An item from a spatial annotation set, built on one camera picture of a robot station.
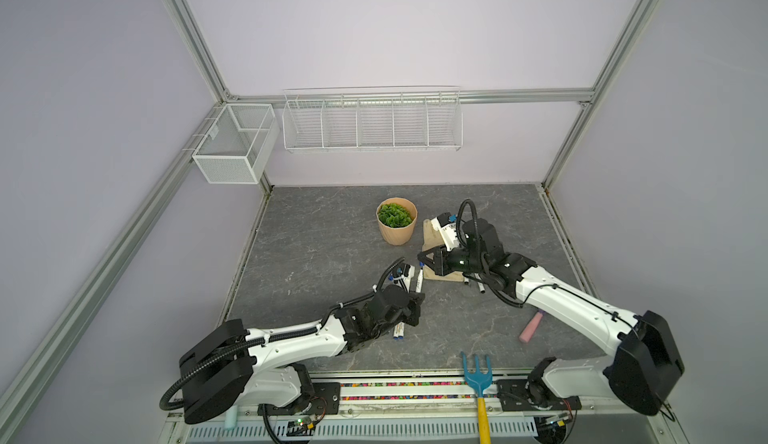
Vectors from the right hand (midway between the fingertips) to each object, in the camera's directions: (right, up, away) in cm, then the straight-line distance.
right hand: (420, 258), depth 78 cm
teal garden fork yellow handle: (+15, -31, -2) cm, 35 cm away
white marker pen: (0, -6, 0) cm, 6 cm away
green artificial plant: (-7, +11, +19) cm, 23 cm away
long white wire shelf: (-12, +43, +21) cm, 50 cm away
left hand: (+1, -11, 0) cm, 11 cm away
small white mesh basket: (-61, +35, +25) cm, 75 cm away
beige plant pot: (-6, +4, +19) cm, 20 cm away
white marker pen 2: (+10, -4, -9) cm, 14 cm away
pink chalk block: (+32, -20, +5) cm, 38 cm away
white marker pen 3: (-5, -22, +6) cm, 23 cm away
